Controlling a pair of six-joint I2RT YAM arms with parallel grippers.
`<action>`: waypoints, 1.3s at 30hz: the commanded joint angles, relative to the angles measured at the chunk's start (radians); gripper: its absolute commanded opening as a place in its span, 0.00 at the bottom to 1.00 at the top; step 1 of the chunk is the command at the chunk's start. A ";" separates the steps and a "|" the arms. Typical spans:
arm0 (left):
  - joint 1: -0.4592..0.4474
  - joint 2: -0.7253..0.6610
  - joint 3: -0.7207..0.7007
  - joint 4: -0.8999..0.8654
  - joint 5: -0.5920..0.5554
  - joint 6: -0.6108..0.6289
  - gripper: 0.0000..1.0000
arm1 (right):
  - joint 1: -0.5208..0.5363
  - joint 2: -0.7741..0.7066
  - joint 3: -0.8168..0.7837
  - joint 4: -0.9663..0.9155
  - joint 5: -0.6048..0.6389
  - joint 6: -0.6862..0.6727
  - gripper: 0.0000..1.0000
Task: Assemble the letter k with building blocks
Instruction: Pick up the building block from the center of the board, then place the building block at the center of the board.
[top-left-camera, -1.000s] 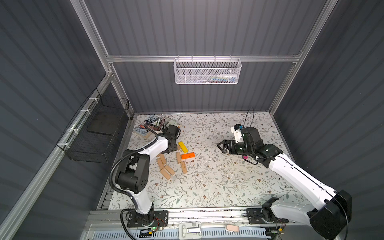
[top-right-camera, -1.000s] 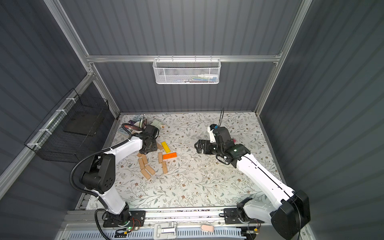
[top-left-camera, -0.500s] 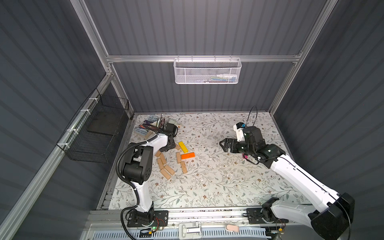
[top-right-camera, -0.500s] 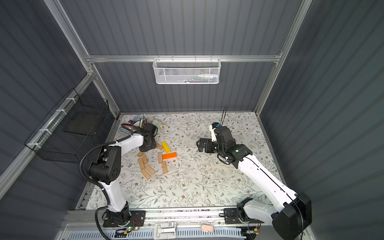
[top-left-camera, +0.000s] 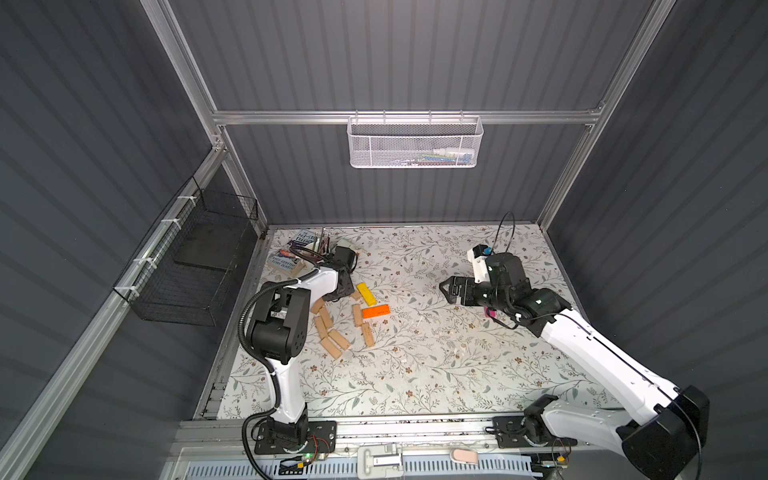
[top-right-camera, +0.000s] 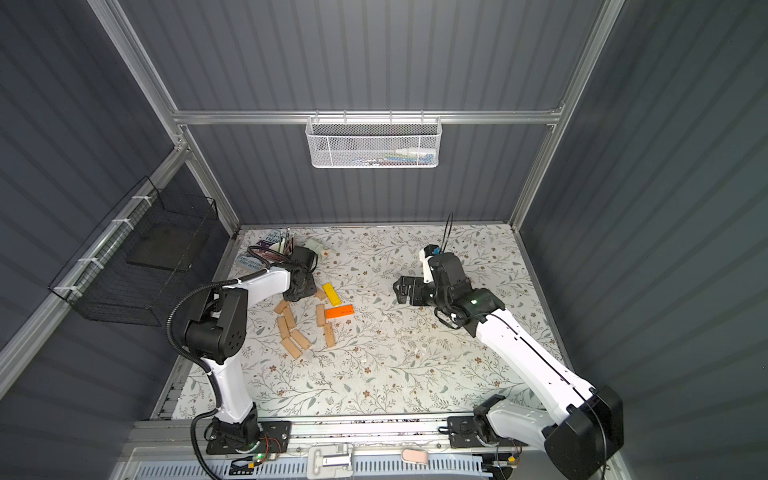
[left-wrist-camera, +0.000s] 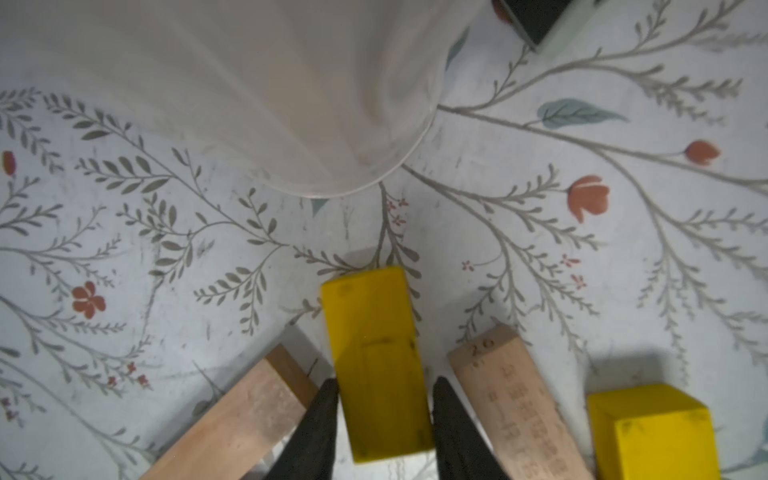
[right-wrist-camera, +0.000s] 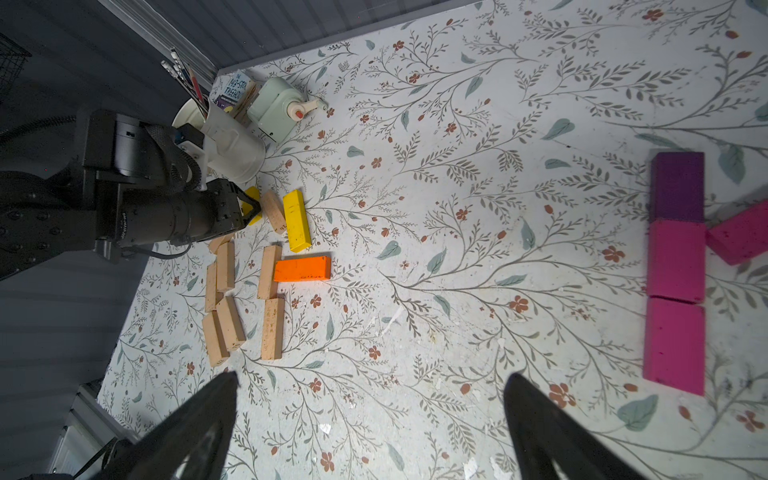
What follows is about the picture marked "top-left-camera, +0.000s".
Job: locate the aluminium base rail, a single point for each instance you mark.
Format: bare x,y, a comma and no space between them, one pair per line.
383,447

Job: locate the yellow building block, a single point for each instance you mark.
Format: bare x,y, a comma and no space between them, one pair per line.
366,294

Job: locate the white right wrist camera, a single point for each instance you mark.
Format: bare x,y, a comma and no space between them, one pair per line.
477,256

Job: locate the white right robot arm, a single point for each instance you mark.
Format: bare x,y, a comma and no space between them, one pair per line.
659,428

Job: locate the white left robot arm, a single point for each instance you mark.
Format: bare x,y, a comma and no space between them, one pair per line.
273,328

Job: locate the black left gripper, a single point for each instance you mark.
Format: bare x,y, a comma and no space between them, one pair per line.
336,259

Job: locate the orange building block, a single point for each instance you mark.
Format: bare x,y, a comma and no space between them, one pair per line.
375,312

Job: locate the blue book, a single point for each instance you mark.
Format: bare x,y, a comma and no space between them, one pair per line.
287,258

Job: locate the natural wooden block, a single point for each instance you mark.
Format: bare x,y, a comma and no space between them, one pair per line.
331,348
321,327
339,339
357,315
367,335

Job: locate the black wire mesh basket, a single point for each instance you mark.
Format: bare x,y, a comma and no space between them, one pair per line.
196,261

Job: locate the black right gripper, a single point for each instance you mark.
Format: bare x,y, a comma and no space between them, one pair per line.
471,288

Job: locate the white wire mesh basket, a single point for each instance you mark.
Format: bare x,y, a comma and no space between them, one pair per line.
414,142

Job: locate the white pen cup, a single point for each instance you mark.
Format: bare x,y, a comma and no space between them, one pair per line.
316,252

